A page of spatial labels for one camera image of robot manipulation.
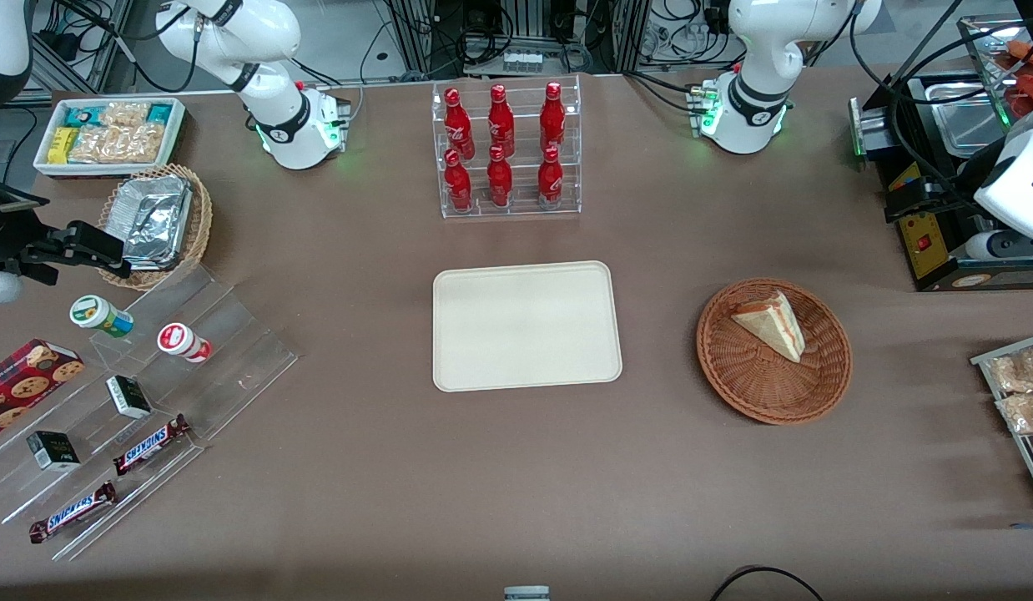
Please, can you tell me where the cream rectangular tray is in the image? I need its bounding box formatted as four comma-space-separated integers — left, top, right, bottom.
432, 260, 623, 393

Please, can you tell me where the steel tray insert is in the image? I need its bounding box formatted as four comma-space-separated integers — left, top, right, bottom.
909, 78, 1008, 158

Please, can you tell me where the green lidded white cup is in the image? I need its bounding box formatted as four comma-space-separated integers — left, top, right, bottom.
69, 294, 136, 340

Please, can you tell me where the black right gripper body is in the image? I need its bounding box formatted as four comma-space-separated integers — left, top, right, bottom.
0, 175, 79, 286

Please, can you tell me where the small clear cracker bag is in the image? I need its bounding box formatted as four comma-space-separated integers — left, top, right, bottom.
98, 101, 151, 129

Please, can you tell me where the clear acrylic stepped stand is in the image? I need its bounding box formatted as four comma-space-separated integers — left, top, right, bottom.
0, 265, 300, 562

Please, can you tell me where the yellow snack packet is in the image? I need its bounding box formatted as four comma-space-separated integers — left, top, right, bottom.
47, 126, 80, 164

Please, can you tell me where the black table cable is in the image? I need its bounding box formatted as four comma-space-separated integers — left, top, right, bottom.
709, 565, 827, 601

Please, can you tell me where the Snickers chocolate bar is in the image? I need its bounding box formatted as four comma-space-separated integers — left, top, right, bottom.
113, 414, 192, 477
28, 481, 118, 544

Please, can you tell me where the clear box with red items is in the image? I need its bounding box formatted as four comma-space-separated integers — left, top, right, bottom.
956, 15, 1033, 130

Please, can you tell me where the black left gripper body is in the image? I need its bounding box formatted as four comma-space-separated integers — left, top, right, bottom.
925, 144, 1015, 225

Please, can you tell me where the white rectangular snack bin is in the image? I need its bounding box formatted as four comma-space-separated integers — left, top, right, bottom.
33, 97, 187, 179

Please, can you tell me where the black sealing machine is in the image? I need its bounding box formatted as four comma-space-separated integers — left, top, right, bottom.
849, 70, 1033, 293

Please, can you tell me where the brown round wicker basket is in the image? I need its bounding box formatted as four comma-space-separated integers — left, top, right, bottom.
696, 277, 854, 426

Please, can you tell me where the metal wire rack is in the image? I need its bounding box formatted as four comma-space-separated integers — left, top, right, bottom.
970, 331, 1033, 512

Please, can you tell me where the red cola bottle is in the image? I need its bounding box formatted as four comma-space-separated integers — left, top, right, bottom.
537, 146, 565, 209
539, 81, 567, 154
443, 149, 475, 212
443, 87, 476, 160
486, 144, 514, 209
486, 83, 517, 159

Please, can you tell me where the clear nut snack bag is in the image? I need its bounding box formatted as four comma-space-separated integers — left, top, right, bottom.
995, 390, 1033, 437
986, 347, 1033, 394

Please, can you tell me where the red cookie box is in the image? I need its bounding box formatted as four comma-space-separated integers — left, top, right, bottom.
0, 337, 86, 445

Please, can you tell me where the small black box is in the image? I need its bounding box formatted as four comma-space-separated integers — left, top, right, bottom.
105, 375, 154, 420
26, 430, 82, 472

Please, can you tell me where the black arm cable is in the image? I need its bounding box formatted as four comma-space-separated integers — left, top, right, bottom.
849, 0, 1033, 194

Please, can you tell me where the aluminium foil container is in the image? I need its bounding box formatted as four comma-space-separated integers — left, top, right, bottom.
118, 174, 194, 271

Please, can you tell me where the clear acrylic bottle rack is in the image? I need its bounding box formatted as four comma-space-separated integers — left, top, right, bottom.
432, 74, 582, 220

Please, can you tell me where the large clear cracker bag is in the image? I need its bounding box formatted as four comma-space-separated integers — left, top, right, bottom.
68, 124, 165, 165

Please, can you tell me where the triangle sandwich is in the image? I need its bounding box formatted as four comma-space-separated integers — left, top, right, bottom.
730, 290, 807, 364

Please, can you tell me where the red lidded white cup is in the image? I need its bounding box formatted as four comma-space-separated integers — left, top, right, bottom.
157, 322, 213, 364

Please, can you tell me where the tan oval wicker basket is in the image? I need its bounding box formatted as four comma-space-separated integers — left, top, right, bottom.
98, 164, 214, 291

